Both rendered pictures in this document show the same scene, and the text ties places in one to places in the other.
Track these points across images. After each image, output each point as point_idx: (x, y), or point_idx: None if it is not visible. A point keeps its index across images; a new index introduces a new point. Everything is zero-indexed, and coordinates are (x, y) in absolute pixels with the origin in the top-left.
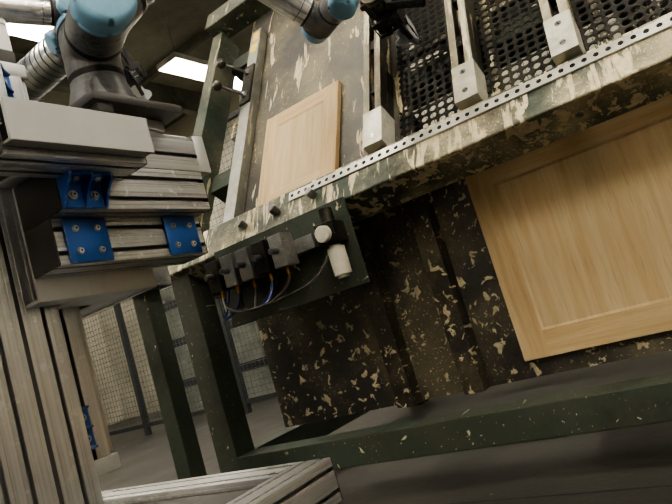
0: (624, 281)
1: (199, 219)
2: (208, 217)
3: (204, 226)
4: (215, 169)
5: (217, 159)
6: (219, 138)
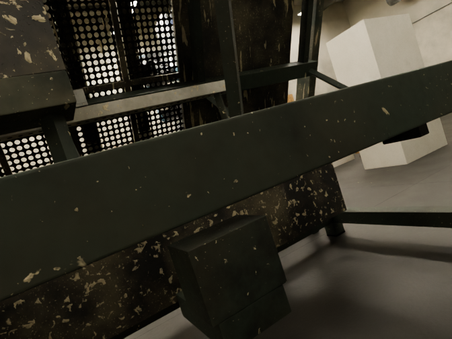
0: None
1: (302, 93)
2: (307, 89)
3: (305, 95)
4: (309, 52)
5: (311, 43)
6: (311, 24)
